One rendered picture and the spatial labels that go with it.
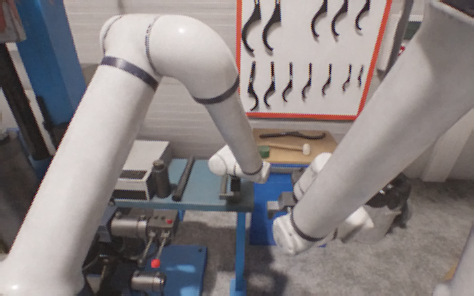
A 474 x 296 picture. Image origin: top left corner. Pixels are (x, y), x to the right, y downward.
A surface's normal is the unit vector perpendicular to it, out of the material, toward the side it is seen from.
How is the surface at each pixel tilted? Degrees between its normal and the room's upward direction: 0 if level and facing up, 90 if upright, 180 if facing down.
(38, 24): 90
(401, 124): 101
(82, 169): 60
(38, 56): 90
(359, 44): 90
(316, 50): 90
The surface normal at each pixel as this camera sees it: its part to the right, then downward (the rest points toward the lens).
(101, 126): 0.37, -0.04
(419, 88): -0.82, 0.33
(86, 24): -0.04, 0.49
